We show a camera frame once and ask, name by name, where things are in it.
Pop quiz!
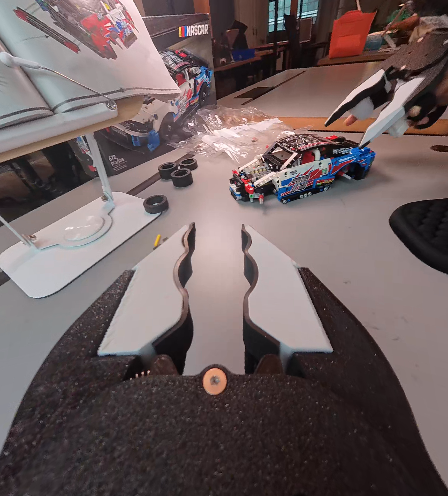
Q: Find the grey desk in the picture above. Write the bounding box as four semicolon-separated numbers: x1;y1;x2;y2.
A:
0;64;448;438

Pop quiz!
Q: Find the clear plastic bag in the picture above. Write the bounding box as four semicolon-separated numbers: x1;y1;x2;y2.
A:
168;105;286;161

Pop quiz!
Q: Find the brick-built toy race car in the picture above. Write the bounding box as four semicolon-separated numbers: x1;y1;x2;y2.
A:
229;134;376;205

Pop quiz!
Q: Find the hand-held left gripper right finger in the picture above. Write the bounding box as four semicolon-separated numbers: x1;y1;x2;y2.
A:
241;223;333;374

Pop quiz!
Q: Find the open instruction booklet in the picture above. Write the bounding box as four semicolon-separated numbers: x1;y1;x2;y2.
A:
0;0;182;135

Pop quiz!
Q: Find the toy race car box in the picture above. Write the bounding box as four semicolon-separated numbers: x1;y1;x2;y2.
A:
71;13;218;179

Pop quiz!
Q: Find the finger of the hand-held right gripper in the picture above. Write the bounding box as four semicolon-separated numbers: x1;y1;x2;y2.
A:
358;77;428;148
324;69;393;128

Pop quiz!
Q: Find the orange bag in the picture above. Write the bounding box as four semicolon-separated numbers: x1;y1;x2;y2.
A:
328;10;377;59

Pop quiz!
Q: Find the white book stand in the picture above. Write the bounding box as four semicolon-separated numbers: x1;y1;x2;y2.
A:
0;50;162;299

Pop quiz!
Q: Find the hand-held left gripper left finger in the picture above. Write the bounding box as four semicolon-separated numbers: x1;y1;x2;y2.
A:
97;223;196;374

